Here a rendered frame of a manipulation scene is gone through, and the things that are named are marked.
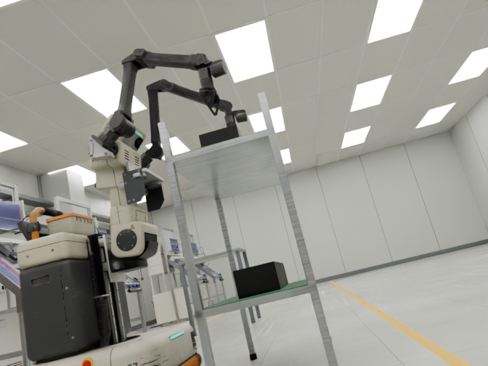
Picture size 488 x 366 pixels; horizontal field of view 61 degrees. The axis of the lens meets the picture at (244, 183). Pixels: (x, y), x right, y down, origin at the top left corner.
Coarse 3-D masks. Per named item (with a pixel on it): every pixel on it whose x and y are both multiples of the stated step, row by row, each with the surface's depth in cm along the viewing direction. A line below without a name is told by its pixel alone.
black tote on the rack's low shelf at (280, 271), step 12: (264, 264) 164; (276, 264) 172; (240, 276) 165; (252, 276) 164; (264, 276) 164; (276, 276) 163; (240, 288) 164; (252, 288) 163; (264, 288) 163; (276, 288) 162
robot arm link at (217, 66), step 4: (200, 56) 185; (200, 60) 184; (216, 60) 183; (220, 60) 182; (200, 64) 183; (204, 64) 183; (208, 64) 184; (212, 64) 183; (216, 64) 181; (220, 64) 180; (224, 64) 183; (200, 68) 185; (212, 68) 181; (216, 68) 180; (220, 68) 179; (224, 68) 181; (212, 72) 181; (216, 72) 180; (220, 72) 180; (224, 72) 180; (216, 76) 182
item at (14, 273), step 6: (0, 258) 348; (0, 264) 337; (6, 264) 343; (0, 270) 328; (6, 270) 333; (12, 270) 340; (18, 270) 347; (12, 276) 330; (18, 276) 336; (18, 282) 325
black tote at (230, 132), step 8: (224, 128) 178; (232, 128) 177; (200, 136) 179; (208, 136) 178; (216, 136) 178; (224, 136) 177; (232, 136) 177; (240, 136) 184; (200, 144) 178; (208, 144) 178
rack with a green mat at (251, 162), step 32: (160, 128) 166; (192, 160) 166; (224, 160) 176; (256, 160) 187; (224, 192) 234; (288, 192) 152; (224, 224) 242; (192, 256) 155; (192, 288) 151; (288, 288) 148; (320, 320) 142
